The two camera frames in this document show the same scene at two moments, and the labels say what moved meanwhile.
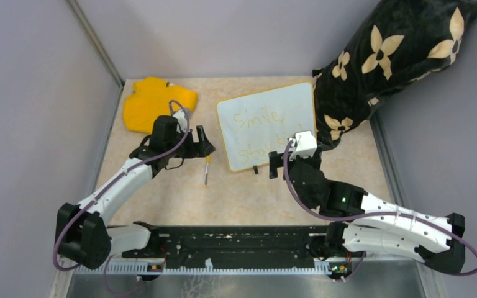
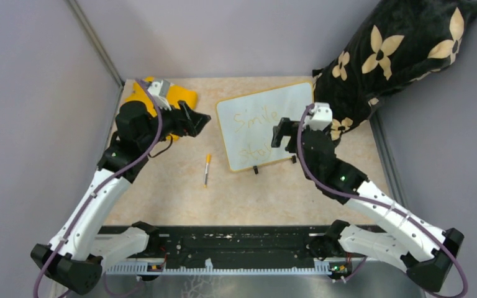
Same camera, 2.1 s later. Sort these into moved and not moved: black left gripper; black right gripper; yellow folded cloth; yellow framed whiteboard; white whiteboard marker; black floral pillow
Moved: black right gripper; black left gripper
Not moved: white whiteboard marker; black floral pillow; yellow folded cloth; yellow framed whiteboard
